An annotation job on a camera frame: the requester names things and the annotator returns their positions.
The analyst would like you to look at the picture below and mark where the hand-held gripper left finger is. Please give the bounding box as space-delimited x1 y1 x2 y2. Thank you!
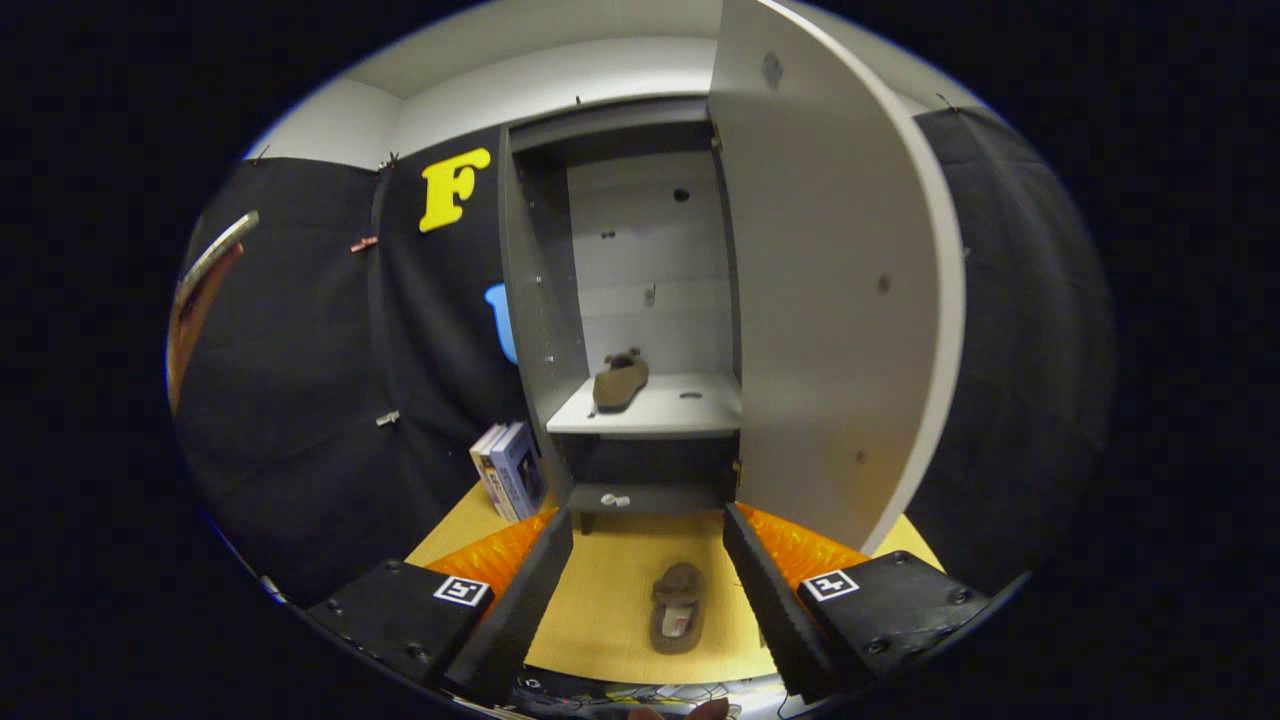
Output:
305 507 574 706

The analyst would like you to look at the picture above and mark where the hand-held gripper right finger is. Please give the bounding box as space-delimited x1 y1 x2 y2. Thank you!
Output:
722 503 991 701

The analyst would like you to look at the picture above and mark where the brown fluffy shoe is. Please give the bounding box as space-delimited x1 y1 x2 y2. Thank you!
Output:
650 562 707 655
592 348 650 413

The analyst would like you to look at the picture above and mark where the beige shoe cabinet door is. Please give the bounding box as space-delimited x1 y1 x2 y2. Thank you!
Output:
707 0 967 557

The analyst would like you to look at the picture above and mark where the grey shoe cabinet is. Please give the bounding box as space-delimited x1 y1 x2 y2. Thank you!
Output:
497 93 746 536

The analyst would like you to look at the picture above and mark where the brown wooden door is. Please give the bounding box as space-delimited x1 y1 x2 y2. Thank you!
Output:
168 210 261 413

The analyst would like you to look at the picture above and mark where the blue cover book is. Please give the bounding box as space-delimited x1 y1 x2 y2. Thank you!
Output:
490 422 547 522

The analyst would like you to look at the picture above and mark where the black backdrop cloth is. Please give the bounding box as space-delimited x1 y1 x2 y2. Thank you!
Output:
172 105 1116 611

